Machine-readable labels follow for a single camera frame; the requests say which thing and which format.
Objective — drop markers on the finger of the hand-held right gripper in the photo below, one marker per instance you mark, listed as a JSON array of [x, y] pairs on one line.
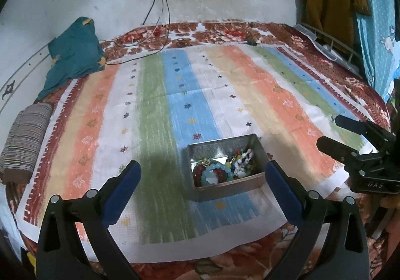
[[359, 128], [337, 147]]

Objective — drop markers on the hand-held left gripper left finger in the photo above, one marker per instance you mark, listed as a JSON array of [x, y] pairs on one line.
[[125, 192]]

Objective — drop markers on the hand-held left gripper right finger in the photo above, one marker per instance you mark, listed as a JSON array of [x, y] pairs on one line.
[[281, 192]]

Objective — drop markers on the metal tin box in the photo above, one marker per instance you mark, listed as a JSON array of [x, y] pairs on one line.
[[231, 187]]

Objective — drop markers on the blue printed curtain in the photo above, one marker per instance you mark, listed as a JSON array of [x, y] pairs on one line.
[[378, 33]]

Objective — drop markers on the striped folded cloth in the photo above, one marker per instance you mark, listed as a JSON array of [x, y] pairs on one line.
[[26, 139]]

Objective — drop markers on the striped pastel mat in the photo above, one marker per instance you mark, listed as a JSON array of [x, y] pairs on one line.
[[187, 86]]

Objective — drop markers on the small black object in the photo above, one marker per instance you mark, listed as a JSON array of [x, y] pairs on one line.
[[251, 42]]

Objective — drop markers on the teal cloth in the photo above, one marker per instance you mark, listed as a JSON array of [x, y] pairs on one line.
[[75, 51]]

